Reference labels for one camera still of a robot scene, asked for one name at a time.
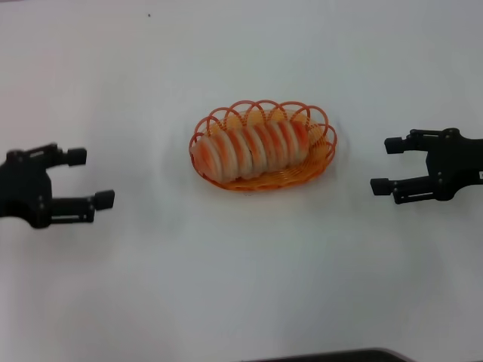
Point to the orange woven plastic basket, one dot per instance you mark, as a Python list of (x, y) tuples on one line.
[(298, 175)]

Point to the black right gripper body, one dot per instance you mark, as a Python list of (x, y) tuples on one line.
[(456, 166)]

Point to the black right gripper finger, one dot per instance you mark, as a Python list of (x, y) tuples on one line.
[(411, 190), (394, 146)]

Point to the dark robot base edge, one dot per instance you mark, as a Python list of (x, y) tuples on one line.
[(332, 356)]

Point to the sliced orange white bread loaf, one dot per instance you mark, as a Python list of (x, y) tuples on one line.
[(249, 151)]

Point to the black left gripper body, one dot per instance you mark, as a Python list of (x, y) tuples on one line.
[(22, 188)]

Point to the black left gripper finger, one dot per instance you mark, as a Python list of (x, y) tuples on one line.
[(75, 207), (75, 156)]

